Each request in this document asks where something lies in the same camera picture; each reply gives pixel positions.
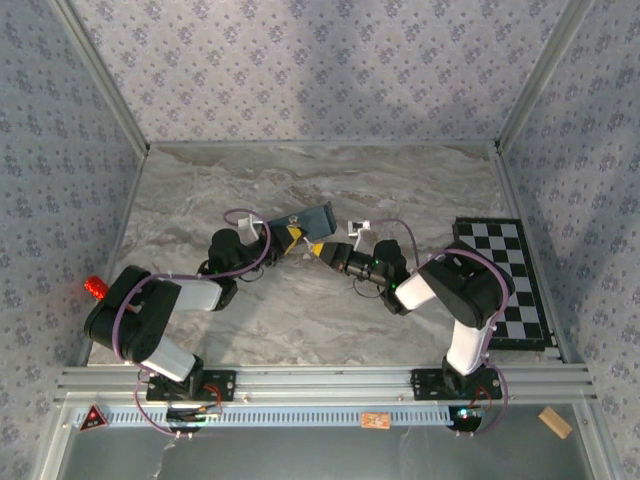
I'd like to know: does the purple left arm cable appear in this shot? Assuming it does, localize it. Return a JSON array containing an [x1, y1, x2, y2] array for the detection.
[[113, 207, 274, 439]]

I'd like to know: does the red shiny cylinder knob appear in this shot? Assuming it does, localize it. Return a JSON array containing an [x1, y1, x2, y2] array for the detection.
[[82, 274, 111, 302]]

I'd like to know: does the long aluminium base rail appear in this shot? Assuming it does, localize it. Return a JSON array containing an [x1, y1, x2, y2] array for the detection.
[[53, 363, 599, 404]]

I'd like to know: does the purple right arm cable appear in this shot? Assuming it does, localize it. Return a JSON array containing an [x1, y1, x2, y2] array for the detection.
[[370, 217, 516, 438]]

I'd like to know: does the slotted light blue cable duct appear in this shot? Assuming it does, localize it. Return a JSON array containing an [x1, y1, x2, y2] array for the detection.
[[73, 403, 459, 429]]

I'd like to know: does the red triangle warning sticker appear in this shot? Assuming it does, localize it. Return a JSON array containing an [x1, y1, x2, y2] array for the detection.
[[76, 403, 111, 432]]

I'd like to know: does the wooden block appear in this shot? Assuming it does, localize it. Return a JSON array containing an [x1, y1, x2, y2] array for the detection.
[[537, 405, 573, 440]]

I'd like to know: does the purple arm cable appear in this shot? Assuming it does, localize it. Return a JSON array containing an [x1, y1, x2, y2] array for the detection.
[[370, 217, 516, 438], [113, 207, 274, 439]]

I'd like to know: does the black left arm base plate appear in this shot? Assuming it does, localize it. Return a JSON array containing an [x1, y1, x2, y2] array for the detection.
[[144, 368, 238, 403]]

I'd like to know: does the aluminium side frame rail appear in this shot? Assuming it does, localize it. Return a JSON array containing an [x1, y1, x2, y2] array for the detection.
[[488, 148, 570, 365]]

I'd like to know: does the aluminium frame corner post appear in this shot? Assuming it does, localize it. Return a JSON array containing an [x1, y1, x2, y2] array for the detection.
[[48, 0, 151, 154], [493, 0, 597, 154]]

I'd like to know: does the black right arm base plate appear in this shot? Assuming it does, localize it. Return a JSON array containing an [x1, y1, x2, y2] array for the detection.
[[409, 367, 504, 403]]

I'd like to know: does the black and white chessboard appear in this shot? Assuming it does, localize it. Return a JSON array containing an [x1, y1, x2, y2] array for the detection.
[[451, 216, 557, 354]]

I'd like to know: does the dark blue box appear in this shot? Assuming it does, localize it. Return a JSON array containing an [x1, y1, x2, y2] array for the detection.
[[266, 199, 337, 240]]

